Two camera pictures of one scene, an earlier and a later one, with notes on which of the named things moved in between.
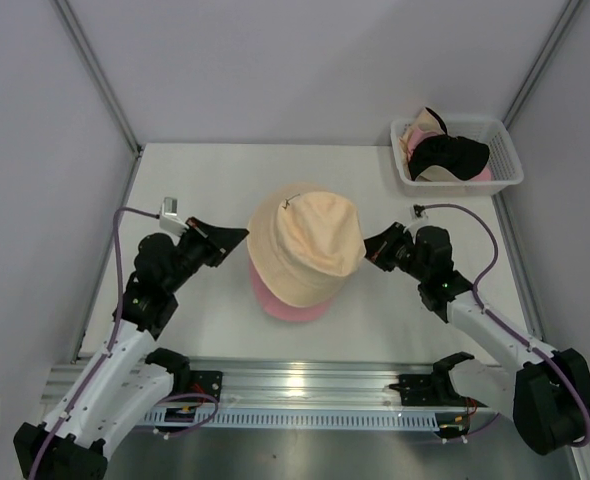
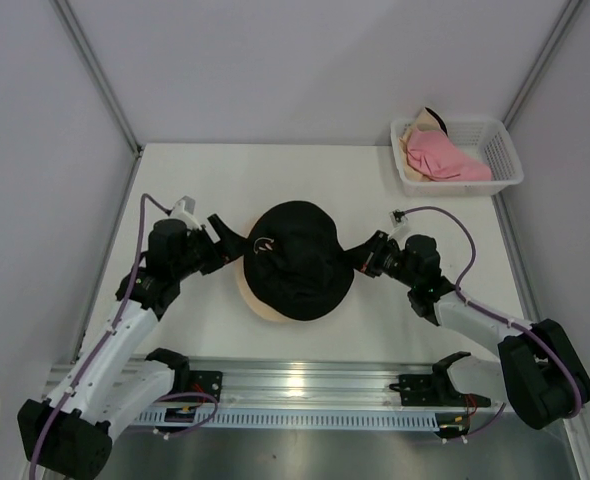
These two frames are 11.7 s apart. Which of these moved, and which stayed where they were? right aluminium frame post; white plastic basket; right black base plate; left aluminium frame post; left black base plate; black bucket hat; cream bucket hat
Moved: cream bucket hat; black bucket hat
Stayed: right aluminium frame post; right black base plate; left aluminium frame post; white plastic basket; left black base plate
